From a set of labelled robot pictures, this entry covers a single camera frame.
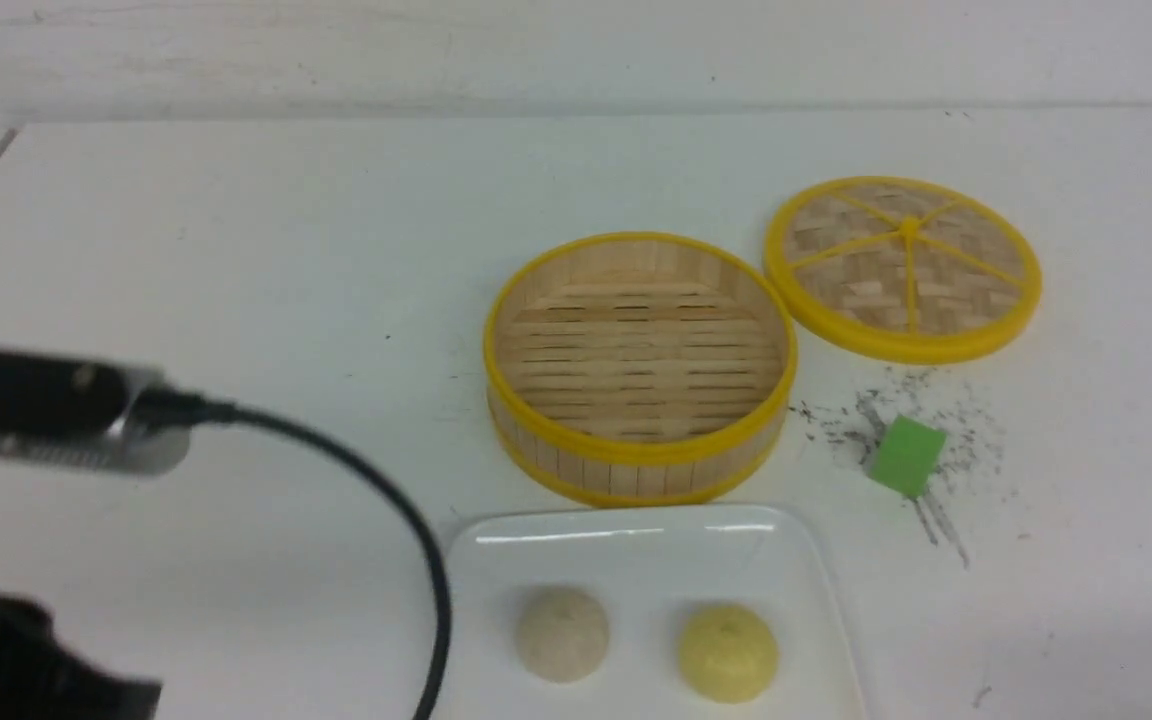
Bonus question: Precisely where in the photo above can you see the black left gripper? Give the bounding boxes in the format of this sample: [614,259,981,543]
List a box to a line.
[0,594,162,719]

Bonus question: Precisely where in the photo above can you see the pale white steamed bun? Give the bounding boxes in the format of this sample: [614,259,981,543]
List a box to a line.
[513,588,611,684]

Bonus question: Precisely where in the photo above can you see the yellow steamed bun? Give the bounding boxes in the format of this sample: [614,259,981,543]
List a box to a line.
[676,602,780,705]

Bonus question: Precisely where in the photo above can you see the white rectangular plate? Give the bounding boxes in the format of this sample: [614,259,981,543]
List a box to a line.
[435,503,870,719]

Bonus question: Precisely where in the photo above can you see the bamboo steamer basket yellow rim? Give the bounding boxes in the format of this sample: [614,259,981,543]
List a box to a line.
[483,232,797,507]

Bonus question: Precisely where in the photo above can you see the green cube block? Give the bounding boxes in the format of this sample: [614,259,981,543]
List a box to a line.
[867,415,947,500]

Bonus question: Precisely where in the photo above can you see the bamboo steamer lid yellow rim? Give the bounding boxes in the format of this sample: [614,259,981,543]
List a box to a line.
[763,176,1043,365]

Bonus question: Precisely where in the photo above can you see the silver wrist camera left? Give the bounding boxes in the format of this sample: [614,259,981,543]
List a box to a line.
[0,348,191,477]

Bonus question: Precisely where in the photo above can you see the black camera cable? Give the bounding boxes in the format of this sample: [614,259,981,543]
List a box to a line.
[136,388,453,720]

